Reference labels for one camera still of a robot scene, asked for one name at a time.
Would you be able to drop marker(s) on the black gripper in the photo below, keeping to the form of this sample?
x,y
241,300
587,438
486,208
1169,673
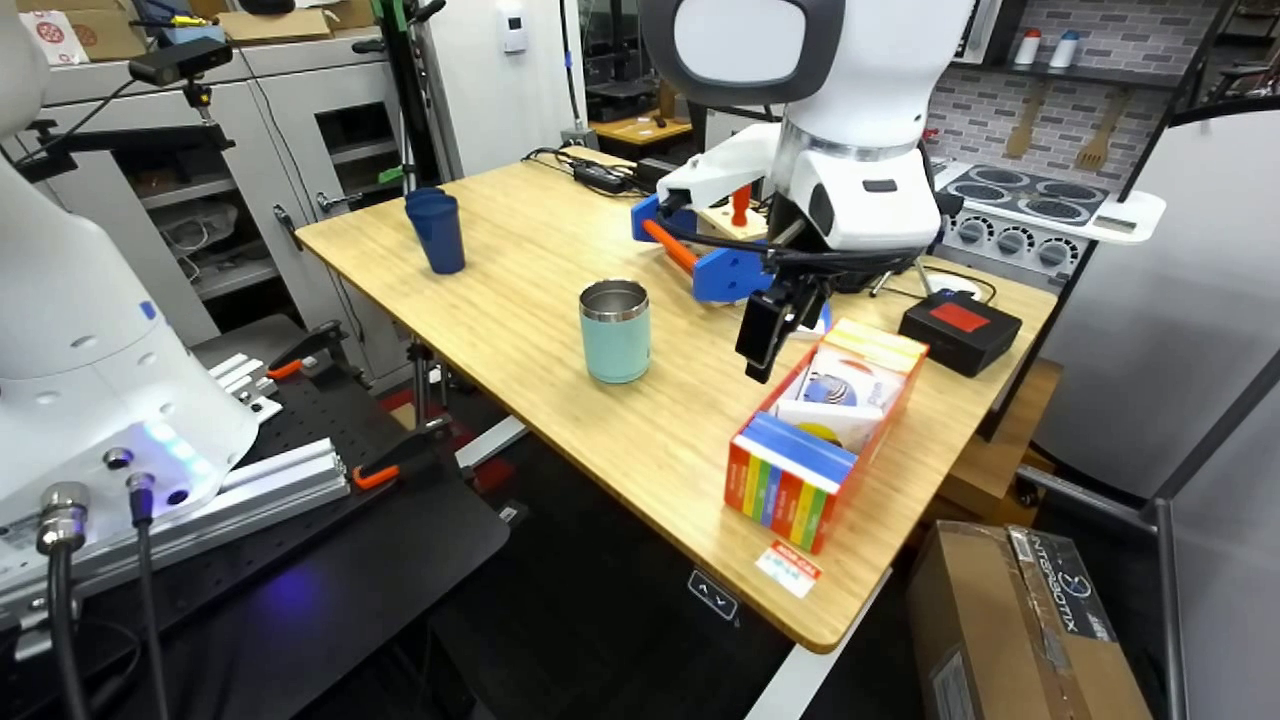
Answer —
x,y
806,282

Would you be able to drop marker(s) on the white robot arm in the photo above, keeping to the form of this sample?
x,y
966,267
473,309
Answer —
x,y
855,80

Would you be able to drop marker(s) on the black box red top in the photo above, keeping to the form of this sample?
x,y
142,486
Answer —
x,y
961,333

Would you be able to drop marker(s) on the red book box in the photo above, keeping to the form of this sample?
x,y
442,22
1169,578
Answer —
x,y
781,504

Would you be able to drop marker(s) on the large brown cardboard box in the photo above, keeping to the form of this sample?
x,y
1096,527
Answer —
x,y
1013,641

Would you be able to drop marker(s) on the flat cardboard box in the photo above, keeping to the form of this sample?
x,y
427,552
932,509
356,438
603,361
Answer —
x,y
282,27

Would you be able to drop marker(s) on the cardboard box with red sticker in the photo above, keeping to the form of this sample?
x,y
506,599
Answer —
x,y
82,30

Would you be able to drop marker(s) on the wooden toy bench blue ends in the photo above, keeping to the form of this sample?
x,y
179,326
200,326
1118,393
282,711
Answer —
x,y
729,272

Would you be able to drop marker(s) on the red toy peg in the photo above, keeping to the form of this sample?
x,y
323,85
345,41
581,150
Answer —
x,y
741,204

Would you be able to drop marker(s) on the blue small board book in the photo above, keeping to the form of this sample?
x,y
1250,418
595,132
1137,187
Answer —
x,y
802,458

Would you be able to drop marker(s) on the teal steel mug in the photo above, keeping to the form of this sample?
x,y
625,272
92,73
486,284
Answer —
x,y
619,347

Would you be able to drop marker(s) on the small wooden side table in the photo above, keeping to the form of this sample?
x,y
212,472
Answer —
x,y
641,128

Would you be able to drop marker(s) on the white red table sticker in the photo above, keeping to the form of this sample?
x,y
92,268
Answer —
x,y
791,571

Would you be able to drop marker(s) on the low wooden shelf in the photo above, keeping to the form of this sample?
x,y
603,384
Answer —
x,y
1003,453

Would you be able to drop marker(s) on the table height control panel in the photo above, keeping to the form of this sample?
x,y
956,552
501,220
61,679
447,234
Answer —
x,y
713,599

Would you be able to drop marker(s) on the white toy kitchen counter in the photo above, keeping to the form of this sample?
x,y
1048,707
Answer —
x,y
1052,203

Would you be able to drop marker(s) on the wooden toy utensil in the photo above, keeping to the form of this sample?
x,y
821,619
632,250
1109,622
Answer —
x,y
1107,132
1031,127

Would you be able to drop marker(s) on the white table leg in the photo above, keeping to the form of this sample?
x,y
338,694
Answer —
x,y
806,666

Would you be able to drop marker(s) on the tiled toy kitchen back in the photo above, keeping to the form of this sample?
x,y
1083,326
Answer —
x,y
1067,107

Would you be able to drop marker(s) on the blue plastic cup with sticker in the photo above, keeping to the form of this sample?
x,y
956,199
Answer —
x,y
442,240

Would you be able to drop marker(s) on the small white bottle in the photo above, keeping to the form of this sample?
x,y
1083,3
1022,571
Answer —
x,y
1031,50
1067,50

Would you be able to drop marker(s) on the black vertical pole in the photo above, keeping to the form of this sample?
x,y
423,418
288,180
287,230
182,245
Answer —
x,y
407,94

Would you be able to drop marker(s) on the black robot cart platform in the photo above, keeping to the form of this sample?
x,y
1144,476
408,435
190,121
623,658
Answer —
x,y
332,601

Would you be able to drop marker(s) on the grey metal cabinet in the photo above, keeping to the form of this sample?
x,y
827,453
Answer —
x,y
264,121

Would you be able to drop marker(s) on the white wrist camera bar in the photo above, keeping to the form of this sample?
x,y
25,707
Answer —
x,y
723,160

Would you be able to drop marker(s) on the white wall device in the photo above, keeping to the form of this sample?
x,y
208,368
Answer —
x,y
515,27

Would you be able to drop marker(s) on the aluminium mounting rail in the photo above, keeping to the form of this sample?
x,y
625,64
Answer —
x,y
252,492

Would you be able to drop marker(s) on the black stereo camera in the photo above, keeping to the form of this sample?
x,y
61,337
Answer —
x,y
182,63

